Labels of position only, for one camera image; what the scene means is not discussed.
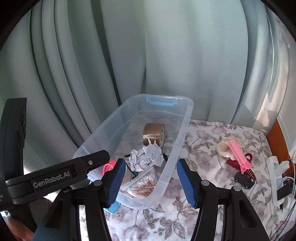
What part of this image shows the pink bangle stack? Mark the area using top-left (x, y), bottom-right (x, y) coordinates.
top-left (102, 160), bottom-right (117, 175)

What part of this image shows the cotton swab bag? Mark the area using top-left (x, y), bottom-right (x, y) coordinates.
top-left (121, 167), bottom-right (159, 199)

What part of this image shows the white paper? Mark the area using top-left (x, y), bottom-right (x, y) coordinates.
top-left (128, 142), bottom-right (164, 172)

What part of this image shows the dark red claw clip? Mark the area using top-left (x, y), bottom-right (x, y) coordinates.
top-left (226, 153), bottom-right (256, 181)

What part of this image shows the brown packing tape roll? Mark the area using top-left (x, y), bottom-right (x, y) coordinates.
top-left (142, 123), bottom-right (165, 148)

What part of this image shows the pink hair roller clip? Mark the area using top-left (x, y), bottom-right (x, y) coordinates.
top-left (228, 140), bottom-right (252, 173)

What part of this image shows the black lace headband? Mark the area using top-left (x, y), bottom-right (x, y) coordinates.
top-left (125, 147), bottom-right (168, 178)

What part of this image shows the left hand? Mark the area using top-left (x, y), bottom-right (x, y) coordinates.
top-left (4, 216), bottom-right (34, 240)

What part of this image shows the clear plastic storage bin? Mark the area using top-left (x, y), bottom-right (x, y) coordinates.
top-left (74, 94), bottom-right (194, 209)

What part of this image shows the cream lace scrunchie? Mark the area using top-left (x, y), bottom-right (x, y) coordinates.
top-left (217, 136), bottom-right (245, 161)

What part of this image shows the floral fleece blanket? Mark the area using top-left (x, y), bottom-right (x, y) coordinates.
top-left (78, 119), bottom-right (285, 241)

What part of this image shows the white power strip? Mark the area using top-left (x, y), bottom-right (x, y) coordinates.
top-left (266, 156), bottom-right (283, 209)

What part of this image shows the black power adapter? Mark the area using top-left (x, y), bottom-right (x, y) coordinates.
top-left (277, 182), bottom-right (293, 201)

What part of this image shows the green curtain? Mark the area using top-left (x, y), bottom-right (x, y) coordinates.
top-left (1, 1), bottom-right (295, 171)

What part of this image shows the wooden bed frame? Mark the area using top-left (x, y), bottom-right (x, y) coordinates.
top-left (267, 120), bottom-right (290, 163)

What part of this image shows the white cable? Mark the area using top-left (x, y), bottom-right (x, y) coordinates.
top-left (270, 157), bottom-right (296, 239)

